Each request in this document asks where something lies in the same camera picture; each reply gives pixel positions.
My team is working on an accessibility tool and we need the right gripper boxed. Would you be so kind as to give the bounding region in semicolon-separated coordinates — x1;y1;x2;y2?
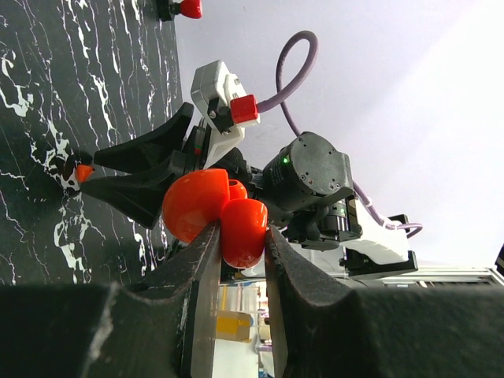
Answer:
80;102;244;229

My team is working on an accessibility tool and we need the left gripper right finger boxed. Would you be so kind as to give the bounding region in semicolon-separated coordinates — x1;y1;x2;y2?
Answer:
265;228;503;377

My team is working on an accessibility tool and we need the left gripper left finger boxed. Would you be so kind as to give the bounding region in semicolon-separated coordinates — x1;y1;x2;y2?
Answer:
1;222;221;377

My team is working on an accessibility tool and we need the red earbud charging case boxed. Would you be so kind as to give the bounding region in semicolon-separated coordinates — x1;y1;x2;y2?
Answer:
161;168;269;270

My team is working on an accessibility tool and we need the red stamp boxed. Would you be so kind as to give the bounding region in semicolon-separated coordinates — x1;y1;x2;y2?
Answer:
155;0;202;22

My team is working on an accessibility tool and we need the aluminium frame rail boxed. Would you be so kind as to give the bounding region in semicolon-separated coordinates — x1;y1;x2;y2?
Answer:
382;266;503;288

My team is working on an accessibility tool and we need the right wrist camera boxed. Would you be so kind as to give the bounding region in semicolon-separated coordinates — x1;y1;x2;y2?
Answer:
191;60;261;135

